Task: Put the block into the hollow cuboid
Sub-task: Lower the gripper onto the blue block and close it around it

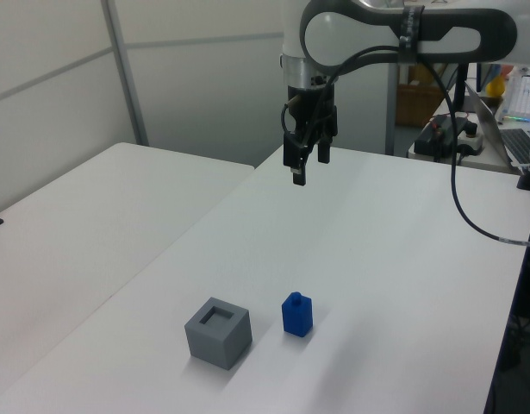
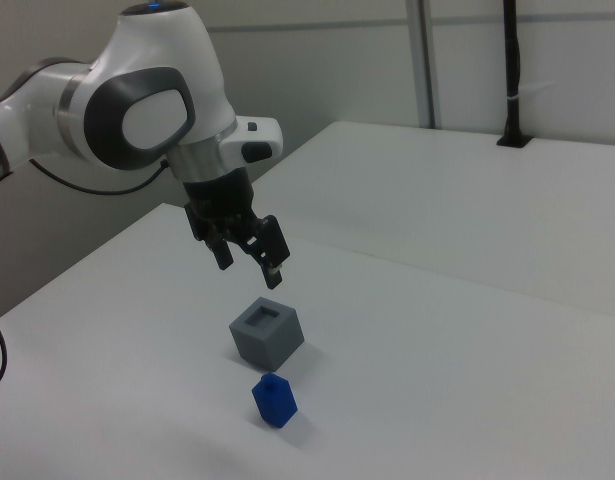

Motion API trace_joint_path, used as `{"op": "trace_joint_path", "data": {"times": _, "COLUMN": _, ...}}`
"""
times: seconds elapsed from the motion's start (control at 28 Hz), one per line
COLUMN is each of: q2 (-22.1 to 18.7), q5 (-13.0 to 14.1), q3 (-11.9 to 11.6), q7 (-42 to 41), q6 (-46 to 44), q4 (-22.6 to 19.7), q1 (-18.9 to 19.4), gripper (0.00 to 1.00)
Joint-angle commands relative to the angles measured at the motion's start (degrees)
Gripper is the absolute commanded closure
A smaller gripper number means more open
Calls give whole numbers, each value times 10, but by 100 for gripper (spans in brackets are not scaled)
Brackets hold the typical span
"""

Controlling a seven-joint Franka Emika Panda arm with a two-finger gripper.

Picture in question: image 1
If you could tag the red bowl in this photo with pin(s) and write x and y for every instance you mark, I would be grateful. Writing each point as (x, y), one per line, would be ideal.
(507, 71)

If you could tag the white keyboard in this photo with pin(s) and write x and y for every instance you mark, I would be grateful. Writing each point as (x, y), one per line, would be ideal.
(525, 97)

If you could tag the yellow ball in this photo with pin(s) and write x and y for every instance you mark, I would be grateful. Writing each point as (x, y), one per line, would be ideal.
(495, 88)

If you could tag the black electronics box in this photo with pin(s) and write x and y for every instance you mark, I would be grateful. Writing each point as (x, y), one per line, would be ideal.
(434, 136)

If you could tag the black slim pole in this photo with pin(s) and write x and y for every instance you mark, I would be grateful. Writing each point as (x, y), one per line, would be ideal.
(462, 86)

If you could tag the silver laptop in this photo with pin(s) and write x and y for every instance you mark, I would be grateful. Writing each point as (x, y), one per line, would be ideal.
(490, 121)

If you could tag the brown wooden box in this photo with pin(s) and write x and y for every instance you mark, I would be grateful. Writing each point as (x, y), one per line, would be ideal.
(415, 105)

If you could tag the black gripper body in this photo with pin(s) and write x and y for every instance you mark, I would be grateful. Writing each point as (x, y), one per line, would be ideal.
(309, 101)

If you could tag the tan cardboard panel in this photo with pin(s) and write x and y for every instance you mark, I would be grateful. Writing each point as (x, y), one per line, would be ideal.
(424, 74)

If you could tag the grey hollow cuboid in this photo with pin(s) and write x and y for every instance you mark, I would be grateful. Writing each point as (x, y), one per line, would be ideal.
(221, 340)

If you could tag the grey partition post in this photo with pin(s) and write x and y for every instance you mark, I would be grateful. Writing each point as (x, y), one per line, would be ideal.
(126, 73)

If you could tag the white knob device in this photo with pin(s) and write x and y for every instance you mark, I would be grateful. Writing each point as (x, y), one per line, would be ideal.
(471, 138)

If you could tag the blue block with knob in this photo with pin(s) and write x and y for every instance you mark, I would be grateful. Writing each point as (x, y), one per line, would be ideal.
(297, 317)

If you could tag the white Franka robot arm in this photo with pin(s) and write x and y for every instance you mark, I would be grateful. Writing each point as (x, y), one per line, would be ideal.
(333, 26)

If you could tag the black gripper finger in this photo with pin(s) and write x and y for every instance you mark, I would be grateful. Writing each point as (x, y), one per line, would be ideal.
(295, 155)
(324, 151)

